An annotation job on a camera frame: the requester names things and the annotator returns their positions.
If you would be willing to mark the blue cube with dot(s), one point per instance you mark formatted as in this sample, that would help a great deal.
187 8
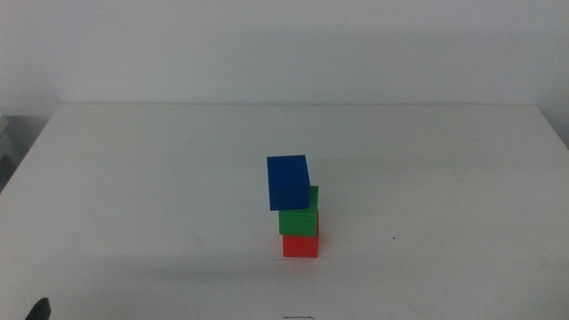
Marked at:
288 182

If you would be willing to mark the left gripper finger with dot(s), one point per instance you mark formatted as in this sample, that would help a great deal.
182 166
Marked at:
39 311

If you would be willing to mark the green cube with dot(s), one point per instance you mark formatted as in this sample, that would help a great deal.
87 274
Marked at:
298 222

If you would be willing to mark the red cube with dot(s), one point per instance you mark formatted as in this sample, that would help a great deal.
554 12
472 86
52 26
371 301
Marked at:
301 246

